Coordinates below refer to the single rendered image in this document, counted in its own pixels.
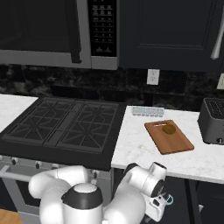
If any brown-green avocado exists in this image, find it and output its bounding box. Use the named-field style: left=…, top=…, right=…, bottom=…
left=161, top=124, right=178, bottom=136

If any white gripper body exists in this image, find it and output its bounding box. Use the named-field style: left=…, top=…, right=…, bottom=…
left=144, top=200, right=168, bottom=223

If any dark base cupboard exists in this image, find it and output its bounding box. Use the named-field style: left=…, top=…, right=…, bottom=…
left=111, top=168, right=224, bottom=224

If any pale grey ridged tray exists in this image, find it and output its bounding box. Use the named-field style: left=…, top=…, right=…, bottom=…
left=131, top=106, right=165, bottom=117

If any silver oven door handle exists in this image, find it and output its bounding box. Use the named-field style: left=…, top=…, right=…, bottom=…
left=0, top=165, right=40, bottom=183

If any silver black microwave oven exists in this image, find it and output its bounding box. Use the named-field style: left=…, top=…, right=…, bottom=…
left=0, top=0, right=120, bottom=71

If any brown wooden cutting board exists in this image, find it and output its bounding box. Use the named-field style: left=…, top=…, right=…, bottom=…
left=143, top=119, right=195, bottom=156

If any dark microwave door handle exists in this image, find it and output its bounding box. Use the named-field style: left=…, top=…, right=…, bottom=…
left=64, top=0, right=83, bottom=64

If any dark navy cupboard door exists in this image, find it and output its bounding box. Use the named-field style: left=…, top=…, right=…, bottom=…
left=118, top=0, right=224, bottom=74

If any black gas hob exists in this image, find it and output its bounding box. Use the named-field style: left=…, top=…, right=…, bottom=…
left=0, top=96, right=128, bottom=172

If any white wall socket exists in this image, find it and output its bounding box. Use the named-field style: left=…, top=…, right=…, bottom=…
left=146, top=68, right=161, bottom=87
left=215, top=73, right=224, bottom=91

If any silver cupboard handle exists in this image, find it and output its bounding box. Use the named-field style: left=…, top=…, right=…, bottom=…
left=210, top=0, right=224, bottom=60

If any dark grey toaster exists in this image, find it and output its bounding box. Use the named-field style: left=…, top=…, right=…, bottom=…
left=197, top=97, right=224, bottom=146

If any silver oven front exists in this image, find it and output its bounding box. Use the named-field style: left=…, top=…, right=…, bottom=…
left=0, top=154, right=115, bottom=224

